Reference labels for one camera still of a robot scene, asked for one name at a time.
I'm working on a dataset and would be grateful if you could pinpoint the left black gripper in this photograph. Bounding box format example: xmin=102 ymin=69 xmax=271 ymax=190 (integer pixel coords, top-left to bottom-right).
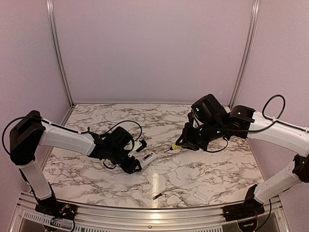
xmin=108 ymin=146 xmax=142 ymax=174

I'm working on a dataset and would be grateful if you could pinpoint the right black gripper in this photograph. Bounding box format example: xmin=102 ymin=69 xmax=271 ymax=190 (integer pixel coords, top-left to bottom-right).
xmin=176 ymin=120 xmax=225 ymax=151

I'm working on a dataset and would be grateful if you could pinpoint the yellow handled screwdriver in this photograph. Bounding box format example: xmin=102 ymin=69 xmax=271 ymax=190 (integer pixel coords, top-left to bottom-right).
xmin=167 ymin=145 xmax=182 ymax=152

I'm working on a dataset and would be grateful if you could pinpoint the white remote control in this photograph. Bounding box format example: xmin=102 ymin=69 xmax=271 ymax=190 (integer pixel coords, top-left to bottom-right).
xmin=138 ymin=152 xmax=157 ymax=169

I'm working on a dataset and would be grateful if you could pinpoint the white battery compartment cover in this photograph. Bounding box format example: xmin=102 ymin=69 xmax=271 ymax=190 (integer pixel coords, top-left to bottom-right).
xmin=193 ymin=191 xmax=208 ymax=202

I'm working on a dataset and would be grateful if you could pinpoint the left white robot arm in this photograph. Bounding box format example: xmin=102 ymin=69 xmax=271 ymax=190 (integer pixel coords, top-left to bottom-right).
xmin=7 ymin=110 xmax=142 ymax=215

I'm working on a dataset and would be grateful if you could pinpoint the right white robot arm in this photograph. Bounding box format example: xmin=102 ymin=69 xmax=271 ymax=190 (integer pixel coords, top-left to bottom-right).
xmin=171 ymin=94 xmax=309 ymax=217

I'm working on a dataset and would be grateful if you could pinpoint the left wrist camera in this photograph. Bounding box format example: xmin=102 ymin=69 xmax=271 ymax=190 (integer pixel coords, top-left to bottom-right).
xmin=133 ymin=139 xmax=147 ymax=153

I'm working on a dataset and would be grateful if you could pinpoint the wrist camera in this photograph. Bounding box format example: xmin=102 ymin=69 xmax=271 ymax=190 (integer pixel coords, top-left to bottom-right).
xmin=133 ymin=139 xmax=147 ymax=153
xmin=187 ymin=112 xmax=194 ymax=125

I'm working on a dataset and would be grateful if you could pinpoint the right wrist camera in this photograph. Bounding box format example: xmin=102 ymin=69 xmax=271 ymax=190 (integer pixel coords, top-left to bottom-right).
xmin=187 ymin=112 xmax=194 ymax=125

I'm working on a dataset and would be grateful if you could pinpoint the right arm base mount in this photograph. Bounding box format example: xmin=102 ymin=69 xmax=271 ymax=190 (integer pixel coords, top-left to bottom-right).
xmin=223 ymin=184 xmax=265 ymax=221

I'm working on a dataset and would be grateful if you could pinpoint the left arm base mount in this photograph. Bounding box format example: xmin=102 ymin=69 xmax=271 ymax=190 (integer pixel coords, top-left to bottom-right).
xmin=35 ymin=193 xmax=77 ymax=220

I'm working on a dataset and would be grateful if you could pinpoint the front aluminium rail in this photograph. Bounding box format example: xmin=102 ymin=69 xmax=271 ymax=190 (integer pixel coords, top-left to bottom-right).
xmin=16 ymin=198 xmax=285 ymax=232

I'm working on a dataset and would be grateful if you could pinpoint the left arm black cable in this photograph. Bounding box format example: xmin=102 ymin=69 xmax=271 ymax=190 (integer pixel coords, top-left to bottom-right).
xmin=1 ymin=116 xmax=143 ymax=170

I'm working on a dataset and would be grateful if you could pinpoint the right aluminium corner post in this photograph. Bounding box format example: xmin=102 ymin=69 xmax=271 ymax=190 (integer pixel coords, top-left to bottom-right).
xmin=228 ymin=0 xmax=261 ymax=108

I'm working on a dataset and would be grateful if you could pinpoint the aluminium corner post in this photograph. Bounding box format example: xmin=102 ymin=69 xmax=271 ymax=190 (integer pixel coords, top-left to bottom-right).
xmin=228 ymin=0 xmax=261 ymax=108
xmin=46 ymin=0 xmax=74 ymax=108

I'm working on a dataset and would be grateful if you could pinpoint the left aluminium corner post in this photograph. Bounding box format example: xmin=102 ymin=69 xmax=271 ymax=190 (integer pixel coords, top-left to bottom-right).
xmin=46 ymin=0 xmax=74 ymax=108

